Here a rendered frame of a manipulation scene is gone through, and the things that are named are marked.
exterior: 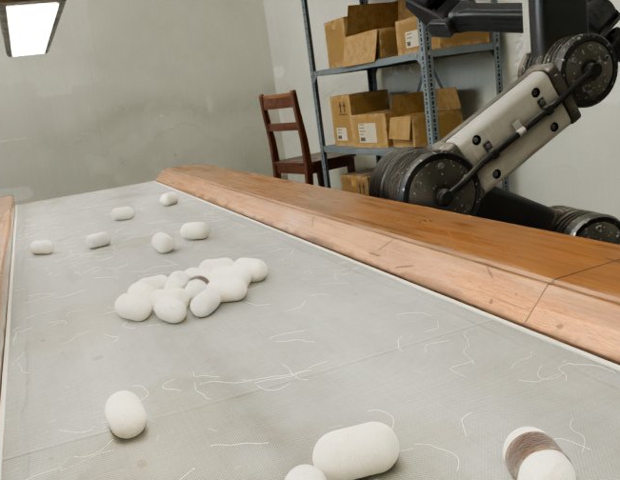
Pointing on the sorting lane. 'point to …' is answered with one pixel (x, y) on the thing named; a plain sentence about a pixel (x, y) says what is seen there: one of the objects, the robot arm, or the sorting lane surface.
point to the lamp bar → (25, 6)
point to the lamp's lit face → (30, 28)
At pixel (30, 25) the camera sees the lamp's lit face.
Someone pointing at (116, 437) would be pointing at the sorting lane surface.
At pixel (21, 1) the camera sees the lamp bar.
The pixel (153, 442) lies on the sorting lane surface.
